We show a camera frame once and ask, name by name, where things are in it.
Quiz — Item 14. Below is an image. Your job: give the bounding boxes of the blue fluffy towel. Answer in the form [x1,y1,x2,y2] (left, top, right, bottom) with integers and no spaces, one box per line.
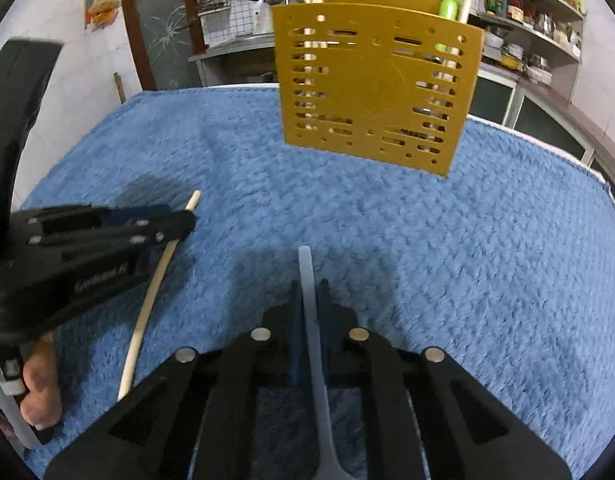
[17,85,615,480]

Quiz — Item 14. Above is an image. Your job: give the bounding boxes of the hanging plastic bags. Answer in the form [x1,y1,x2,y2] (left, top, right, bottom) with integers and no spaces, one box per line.
[84,0,122,29]

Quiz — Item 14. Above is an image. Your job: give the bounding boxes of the white wire grid rack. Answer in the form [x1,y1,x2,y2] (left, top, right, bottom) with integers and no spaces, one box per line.
[194,0,308,48]

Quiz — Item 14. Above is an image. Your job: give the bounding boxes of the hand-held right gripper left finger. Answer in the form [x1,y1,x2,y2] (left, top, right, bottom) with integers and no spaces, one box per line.
[44,280,304,480]

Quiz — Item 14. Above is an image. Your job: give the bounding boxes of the beige wooden chopstick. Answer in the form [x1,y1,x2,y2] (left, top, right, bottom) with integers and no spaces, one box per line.
[117,190,202,402]

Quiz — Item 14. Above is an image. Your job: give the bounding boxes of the white plastic spoon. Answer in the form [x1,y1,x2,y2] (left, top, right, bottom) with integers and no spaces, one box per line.
[298,246,358,480]

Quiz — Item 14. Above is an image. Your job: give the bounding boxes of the steel sink counter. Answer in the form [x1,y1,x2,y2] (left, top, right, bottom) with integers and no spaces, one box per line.
[188,35,278,88]

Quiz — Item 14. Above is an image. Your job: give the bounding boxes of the person's left hand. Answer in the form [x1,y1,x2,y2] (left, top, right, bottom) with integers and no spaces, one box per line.
[21,332,63,431]

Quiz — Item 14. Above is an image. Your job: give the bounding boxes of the dark glass door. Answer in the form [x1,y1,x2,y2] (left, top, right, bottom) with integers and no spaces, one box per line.
[117,0,205,92]

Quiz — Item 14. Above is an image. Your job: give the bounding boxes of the yellow perforated utensil holder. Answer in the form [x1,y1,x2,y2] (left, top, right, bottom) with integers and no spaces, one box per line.
[270,0,485,177]

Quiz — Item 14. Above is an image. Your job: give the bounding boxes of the glass cabinet door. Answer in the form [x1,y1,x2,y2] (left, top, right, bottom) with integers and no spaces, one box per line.
[468,76,518,127]
[512,91,591,161]

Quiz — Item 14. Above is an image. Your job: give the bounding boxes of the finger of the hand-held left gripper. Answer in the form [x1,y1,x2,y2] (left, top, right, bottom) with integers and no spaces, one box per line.
[14,204,175,235]
[31,209,196,264]

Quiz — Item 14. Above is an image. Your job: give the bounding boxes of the wall shelf with dishes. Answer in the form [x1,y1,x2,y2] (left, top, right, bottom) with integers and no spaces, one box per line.
[475,0,587,86]

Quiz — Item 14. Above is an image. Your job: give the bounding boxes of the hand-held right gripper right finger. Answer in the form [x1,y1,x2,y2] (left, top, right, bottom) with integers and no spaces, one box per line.
[315,280,573,480]

